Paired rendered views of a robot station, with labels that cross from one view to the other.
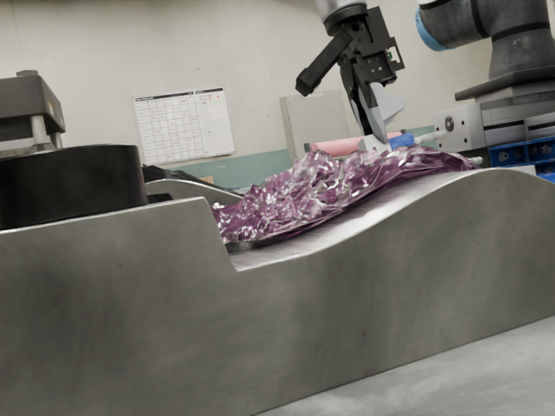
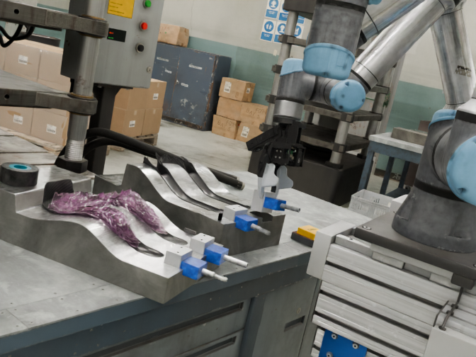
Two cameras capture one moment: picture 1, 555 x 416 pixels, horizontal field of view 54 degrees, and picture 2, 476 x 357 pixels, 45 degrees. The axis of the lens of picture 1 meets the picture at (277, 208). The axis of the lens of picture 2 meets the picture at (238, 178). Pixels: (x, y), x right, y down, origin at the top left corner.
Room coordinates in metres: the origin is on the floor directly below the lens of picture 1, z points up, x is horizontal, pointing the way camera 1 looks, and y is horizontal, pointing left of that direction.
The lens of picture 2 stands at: (-0.32, -1.05, 1.30)
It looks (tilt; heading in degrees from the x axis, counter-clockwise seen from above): 13 degrees down; 40
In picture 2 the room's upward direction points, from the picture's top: 12 degrees clockwise
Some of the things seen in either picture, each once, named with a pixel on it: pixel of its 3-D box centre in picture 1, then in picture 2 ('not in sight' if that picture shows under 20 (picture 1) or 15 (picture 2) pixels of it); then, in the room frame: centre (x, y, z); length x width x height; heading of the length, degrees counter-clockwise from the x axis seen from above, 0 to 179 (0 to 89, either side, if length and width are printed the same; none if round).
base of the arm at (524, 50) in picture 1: (523, 53); not in sight; (1.18, -0.58, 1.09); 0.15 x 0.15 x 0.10
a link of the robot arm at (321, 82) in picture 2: not in sight; (332, 91); (0.95, -0.22, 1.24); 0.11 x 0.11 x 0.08; 49
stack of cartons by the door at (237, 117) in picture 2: not in sight; (245, 111); (5.96, 4.41, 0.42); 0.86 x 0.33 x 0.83; 105
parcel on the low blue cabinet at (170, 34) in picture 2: not in sight; (172, 35); (5.51, 5.75, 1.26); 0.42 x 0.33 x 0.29; 105
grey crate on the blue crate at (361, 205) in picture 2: not in sight; (391, 211); (3.89, 0.88, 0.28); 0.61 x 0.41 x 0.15; 105
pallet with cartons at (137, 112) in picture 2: not in sight; (98, 103); (3.44, 4.38, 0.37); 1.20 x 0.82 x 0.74; 112
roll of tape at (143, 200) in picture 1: (70, 186); (19, 174); (0.31, 0.11, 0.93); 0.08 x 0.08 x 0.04
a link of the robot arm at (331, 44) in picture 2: not in sight; (331, 41); (0.44, -0.53, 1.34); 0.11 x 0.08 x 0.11; 37
